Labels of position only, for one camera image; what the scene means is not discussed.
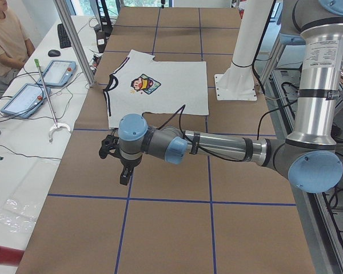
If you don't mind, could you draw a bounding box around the grey cartoon print t-shirt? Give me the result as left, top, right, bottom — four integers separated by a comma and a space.
103, 50, 209, 128

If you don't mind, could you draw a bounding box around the near blue teach pendant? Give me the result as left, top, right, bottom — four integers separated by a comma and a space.
0, 83, 51, 119

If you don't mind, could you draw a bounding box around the far blue teach pendant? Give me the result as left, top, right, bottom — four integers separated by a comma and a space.
42, 59, 77, 88

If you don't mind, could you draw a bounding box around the black keyboard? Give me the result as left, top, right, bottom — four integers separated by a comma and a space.
57, 23, 71, 49

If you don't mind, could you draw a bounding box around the black computer mouse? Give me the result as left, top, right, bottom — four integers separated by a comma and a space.
47, 49, 61, 57

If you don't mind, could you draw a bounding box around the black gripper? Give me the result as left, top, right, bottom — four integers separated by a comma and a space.
119, 156, 142, 186

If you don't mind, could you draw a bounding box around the seated person in beige shirt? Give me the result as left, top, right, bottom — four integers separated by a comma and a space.
0, 1, 35, 91

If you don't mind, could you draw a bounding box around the aluminium frame post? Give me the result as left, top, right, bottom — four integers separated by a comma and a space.
53, 0, 95, 87

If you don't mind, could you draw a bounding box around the metal reacher grabber tool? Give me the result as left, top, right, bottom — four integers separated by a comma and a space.
34, 58, 71, 143

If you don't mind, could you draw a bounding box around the blue teach pendant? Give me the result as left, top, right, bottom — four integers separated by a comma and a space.
42, 59, 77, 88
0, 83, 51, 119

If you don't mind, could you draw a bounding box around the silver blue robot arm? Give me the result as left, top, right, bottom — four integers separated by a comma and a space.
118, 1, 343, 194

